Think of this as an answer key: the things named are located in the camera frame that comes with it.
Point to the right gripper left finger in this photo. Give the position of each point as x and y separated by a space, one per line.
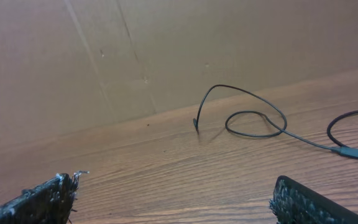
49 202

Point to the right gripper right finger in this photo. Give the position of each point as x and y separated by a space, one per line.
294 203

